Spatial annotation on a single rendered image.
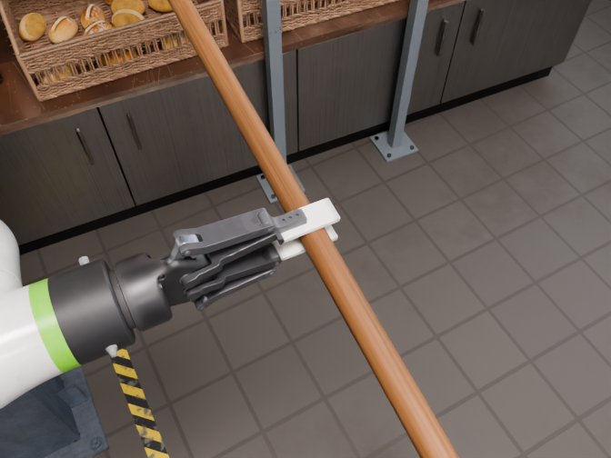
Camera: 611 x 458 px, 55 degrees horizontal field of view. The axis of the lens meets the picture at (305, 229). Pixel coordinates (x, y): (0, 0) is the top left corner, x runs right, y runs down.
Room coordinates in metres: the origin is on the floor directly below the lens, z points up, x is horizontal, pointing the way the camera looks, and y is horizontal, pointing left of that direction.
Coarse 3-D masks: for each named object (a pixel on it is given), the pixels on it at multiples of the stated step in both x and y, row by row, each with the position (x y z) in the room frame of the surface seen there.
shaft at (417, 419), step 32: (192, 32) 0.68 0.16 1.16; (224, 64) 0.62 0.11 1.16; (224, 96) 0.56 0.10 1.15; (256, 128) 0.50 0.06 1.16; (256, 160) 0.47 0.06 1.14; (288, 192) 0.41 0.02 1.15; (320, 256) 0.33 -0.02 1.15; (352, 288) 0.29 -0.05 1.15; (352, 320) 0.26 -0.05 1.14; (384, 352) 0.22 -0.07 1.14; (384, 384) 0.20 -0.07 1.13; (416, 416) 0.16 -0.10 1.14; (416, 448) 0.14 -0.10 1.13; (448, 448) 0.14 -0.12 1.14
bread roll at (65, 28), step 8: (64, 16) 1.48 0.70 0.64; (56, 24) 1.44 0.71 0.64; (64, 24) 1.44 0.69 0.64; (72, 24) 1.46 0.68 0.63; (48, 32) 1.43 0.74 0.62; (56, 32) 1.42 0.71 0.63; (64, 32) 1.43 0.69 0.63; (72, 32) 1.44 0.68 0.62; (56, 40) 1.41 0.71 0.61; (64, 40) 1.41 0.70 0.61
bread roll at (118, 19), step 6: (120, 12) 1.48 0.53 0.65; (126, 12) 1.48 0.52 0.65; (132, 12) 1.49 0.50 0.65; (114, 18) 1.47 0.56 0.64; (120, 18) 1.47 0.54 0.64; (126, 18) 1.47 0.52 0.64; (132, 18) 1.47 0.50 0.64; (138, 18) 1.47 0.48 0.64; (144, 18) 1.48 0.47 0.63; (114, 24) 1.47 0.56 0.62; (120, 24) 1.47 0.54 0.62; (126, 24) 1.47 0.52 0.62
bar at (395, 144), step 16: (272, 0) 1.36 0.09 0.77; (416, 0) 1.56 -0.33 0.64; (272, 16) 1.36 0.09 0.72; (416, 16) 1.56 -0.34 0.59; (272, 32) 1.36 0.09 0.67; (416, 32) 1.56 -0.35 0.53; (272, 48) 1.36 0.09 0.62; (416, 48) 1.57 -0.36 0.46; (272, 64) 1.36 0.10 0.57; (400, 64) 1.59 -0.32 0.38; (272, 80) 1.36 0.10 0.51; (400, 80) 1.57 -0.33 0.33; (272, 96) 1.36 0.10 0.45; (400, 96) 1.56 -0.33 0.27; (272, 112) 1.36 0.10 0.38; (400, 112) 1.56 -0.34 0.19; (272, 128) 1.37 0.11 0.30; (400, 128) 1.56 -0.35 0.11; (384, 144) 1.57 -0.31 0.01; (400, 144) 1.57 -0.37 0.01; (256, 176) 1.41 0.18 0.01; (272, 192) 1.34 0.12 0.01
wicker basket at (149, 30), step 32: (0, 0) 1.35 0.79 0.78; (64, 0) 1.61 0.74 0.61; (96, 0) 1.64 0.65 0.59; (192, 0) 1.64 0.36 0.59; (128, 32) 1.31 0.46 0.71; (160, 32) 1.34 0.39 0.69; (224, 32) 1.42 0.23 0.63; (32, 64) 1.19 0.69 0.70; (64, 64) 1.23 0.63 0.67; (96, 64) 1.33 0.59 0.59; (128, 64) 1.30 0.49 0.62; (160, 64) 1.33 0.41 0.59
